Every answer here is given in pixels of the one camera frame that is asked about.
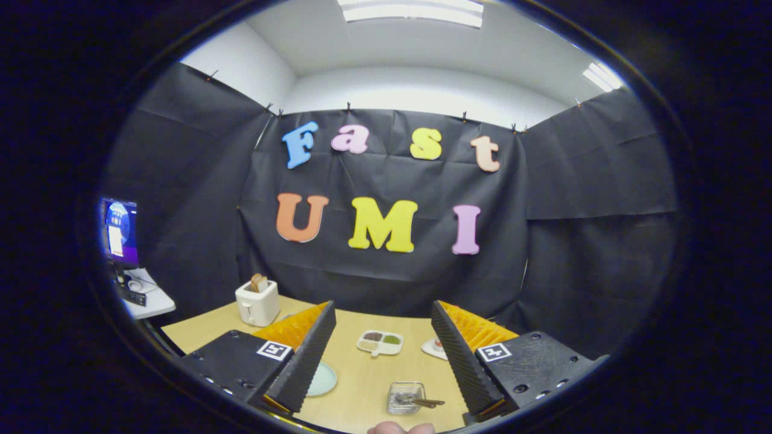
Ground small ceiling light panel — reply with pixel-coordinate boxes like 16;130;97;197
582;62;625;92

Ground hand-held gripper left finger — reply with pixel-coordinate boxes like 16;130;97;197
178;300;337;414

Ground white side table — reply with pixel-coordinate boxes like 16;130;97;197
118;268;177;320

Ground pale green plate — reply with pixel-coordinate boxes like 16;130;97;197
305;362;338;397

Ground black desk device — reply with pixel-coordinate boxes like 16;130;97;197
118;283;147;307

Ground computer monitor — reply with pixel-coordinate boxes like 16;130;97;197
100;198;141;270

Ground black backdrop cloth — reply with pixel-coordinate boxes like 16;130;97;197
103;60;679;362

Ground metal wire basket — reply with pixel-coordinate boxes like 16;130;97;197
387;382;426;415

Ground white divided dish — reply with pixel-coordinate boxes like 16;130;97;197
356;330;403;357

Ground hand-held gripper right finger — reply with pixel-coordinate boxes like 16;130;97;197
432;300;607;423

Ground metal fork wooden handle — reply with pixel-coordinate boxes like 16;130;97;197
395;393;446;409

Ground white toaster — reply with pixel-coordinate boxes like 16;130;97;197
235;280;280;327

